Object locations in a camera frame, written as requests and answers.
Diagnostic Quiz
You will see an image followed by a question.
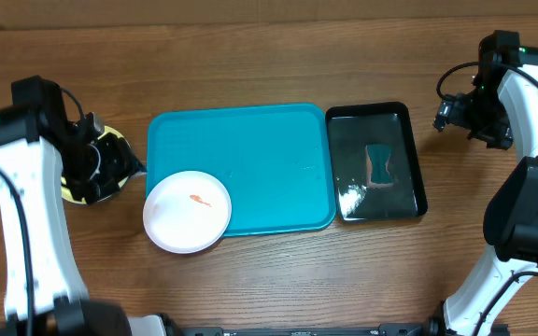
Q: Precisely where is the teal plastic tray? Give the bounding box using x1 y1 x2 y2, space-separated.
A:
146 104 335 237

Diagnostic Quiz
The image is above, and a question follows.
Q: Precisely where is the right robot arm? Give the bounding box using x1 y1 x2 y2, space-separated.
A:
423 31 538 335

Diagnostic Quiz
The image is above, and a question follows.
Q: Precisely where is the white plate with stain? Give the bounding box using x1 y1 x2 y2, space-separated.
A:
143 171 232 254

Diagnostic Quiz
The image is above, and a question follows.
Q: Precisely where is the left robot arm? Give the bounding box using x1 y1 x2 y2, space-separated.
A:
0 105 171 335

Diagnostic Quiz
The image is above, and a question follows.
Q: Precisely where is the black water tray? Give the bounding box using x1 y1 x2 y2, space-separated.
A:
325 102 428 222

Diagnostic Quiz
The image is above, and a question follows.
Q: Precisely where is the yellow-green plate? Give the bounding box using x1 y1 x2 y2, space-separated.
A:
61 126 134 205

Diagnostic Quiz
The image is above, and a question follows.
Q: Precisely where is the green scrub sponge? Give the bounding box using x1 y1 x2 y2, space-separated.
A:
366 144 393 189

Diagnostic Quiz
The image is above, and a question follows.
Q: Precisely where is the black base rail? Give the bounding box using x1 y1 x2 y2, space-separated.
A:
165 321 453 336

